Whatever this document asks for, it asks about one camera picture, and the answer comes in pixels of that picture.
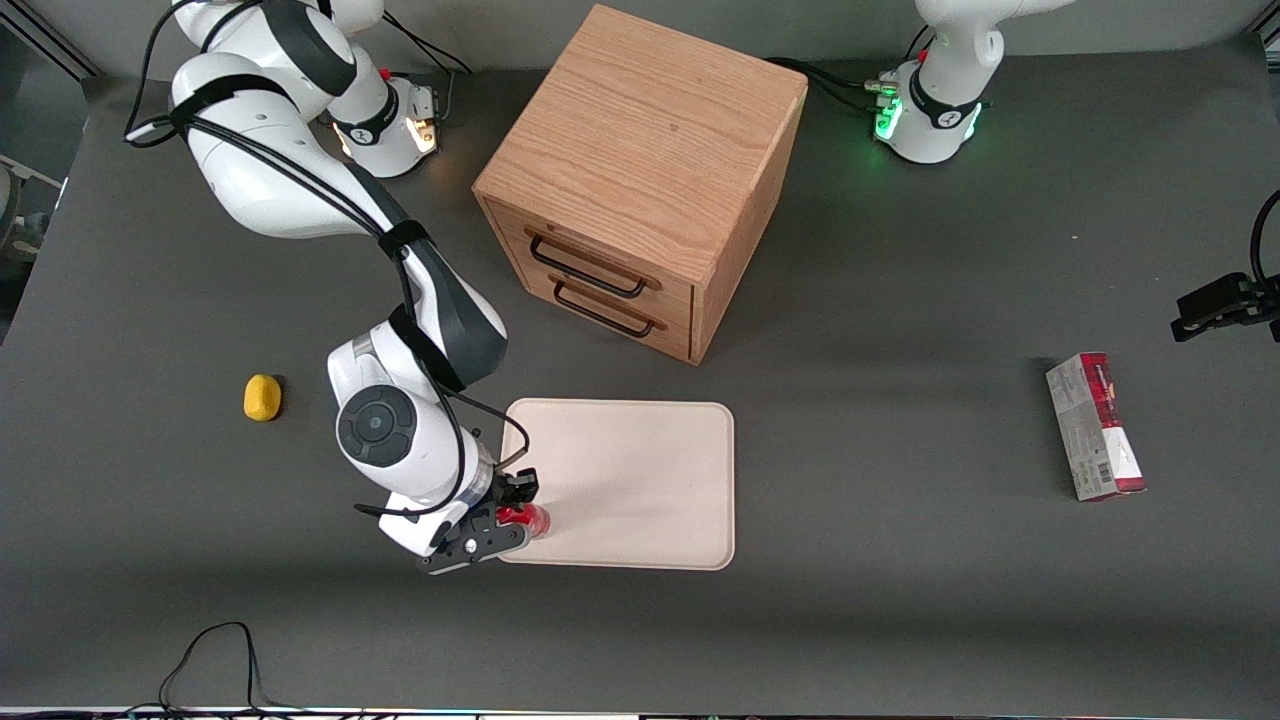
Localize grey and red carton box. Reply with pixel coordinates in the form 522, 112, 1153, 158
1045, 351, 1148, 503

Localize wooden drawer front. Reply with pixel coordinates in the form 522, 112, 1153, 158
484, 198, 697, 323
520, 268, 695, 363

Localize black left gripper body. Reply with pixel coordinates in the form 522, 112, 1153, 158
1238, 274, 1280, 343

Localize red coke bottle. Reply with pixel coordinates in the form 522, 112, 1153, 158
497, 504, 553, 540

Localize black cables at left arm base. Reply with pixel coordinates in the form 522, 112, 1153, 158
764, 56, 893, 115

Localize yellow lemon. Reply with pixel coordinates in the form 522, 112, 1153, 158
243, 374, 283, 422

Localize black cable along right arm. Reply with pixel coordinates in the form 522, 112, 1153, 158
123, 0, 533, 521

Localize thin black looped cable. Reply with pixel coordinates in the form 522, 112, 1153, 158
118, 621, 366, 720

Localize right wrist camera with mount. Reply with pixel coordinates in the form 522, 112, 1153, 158
416, 520, 501, 577

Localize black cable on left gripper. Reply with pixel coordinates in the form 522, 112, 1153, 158
1249, 188, 1280, 285

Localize black cables at arm base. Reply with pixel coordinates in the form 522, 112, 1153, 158
764, 56, 893, 115
380, 12, 479, 121

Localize black metal drawer handle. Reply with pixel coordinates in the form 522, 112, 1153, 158
526, 232, 652, 300
551, 277, 659, 339

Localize black cables at right arm base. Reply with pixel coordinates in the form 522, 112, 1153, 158
380, 12, 479, 121

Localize wooden drawer cabinet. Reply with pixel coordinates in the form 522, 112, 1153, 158
472, 3, 809, 367

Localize beige rectangular tray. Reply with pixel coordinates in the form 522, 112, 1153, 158
497, 398, 736, 572

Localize grey stand beside table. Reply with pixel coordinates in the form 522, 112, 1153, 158
0, 154, 63, 267

